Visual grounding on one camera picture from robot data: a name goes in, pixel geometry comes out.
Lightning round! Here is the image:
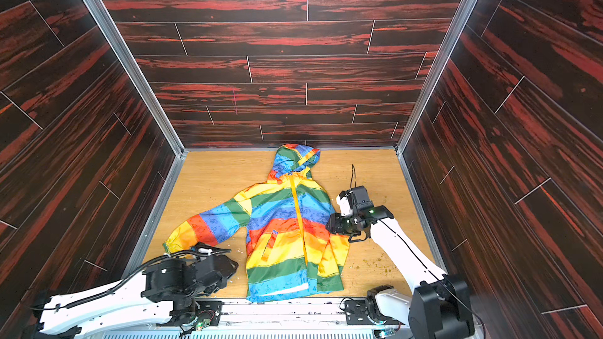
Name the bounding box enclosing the aluminium corner post left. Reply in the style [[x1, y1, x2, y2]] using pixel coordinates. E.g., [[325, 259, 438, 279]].
[[82, 0, 185, 158]]

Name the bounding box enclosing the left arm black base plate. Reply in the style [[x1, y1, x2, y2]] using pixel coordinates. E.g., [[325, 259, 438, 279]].
[[174, 300, 224, 331]]

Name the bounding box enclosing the aluminium left floor rail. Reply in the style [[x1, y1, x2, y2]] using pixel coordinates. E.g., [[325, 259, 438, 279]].
[[111, 152, 188, 281]]

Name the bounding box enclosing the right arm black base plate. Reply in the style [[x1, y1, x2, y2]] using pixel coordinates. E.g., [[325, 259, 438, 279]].
[[339, 298, 399, 326]]

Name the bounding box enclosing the aluminium corner post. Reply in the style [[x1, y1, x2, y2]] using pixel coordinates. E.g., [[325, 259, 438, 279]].
[[82, 0, 185, 158], [397, 0, 478, 159]]

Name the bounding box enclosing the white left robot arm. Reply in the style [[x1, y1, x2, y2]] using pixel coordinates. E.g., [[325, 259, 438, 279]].
[[22, 243, 239, 338]]

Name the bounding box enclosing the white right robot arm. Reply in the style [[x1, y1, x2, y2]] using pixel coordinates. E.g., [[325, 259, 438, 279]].
[[327, 191, 475, 338]]

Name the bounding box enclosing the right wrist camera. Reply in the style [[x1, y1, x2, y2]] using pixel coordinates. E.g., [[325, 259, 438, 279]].
[[336, 186, 374, 218]]

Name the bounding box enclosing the aluminium corner post right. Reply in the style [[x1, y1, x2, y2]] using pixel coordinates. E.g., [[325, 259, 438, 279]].
[[397, 0, 478, 159]]

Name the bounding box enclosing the aluminium front frame rail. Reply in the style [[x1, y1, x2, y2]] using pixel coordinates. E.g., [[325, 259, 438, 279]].
[[85, 298, 418, 338]]

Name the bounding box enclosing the rainbow striped hooded jacket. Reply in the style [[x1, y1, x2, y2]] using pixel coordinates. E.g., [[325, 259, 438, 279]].
[[163, 144, 350, 303]]

